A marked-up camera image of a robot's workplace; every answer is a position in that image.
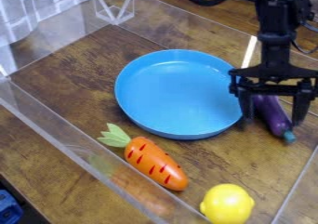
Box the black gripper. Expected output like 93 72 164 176
227 32 318 126

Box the purple toy eggplant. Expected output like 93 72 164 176
253 95 295 143

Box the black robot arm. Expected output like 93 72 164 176
228 0 318 125

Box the blue round tray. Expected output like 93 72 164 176
114 49 240 139

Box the orange toy carrot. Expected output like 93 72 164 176
97 123 188 191

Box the yellow toy lemon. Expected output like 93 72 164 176
200 183 255 224

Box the white checkered curtain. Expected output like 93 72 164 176
0 0 125 46

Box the blue object at corner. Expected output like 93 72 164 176
0 190 24 224

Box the clear acrylic enclosure wall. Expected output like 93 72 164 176
0 0 318 224

